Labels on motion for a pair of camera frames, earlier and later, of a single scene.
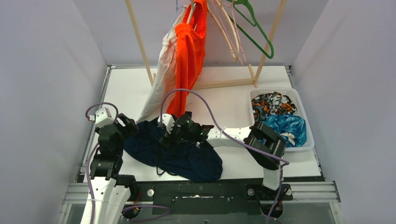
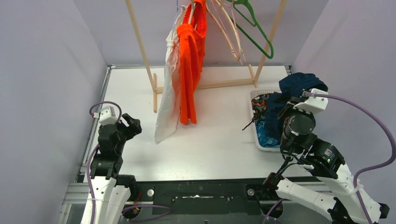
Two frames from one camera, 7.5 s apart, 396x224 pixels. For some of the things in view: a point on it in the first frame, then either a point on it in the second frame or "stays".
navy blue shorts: [196, 162] to [292, 85]
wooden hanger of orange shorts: [193, 4] stays
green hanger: [246, 2] stays
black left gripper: [126, 126] stays
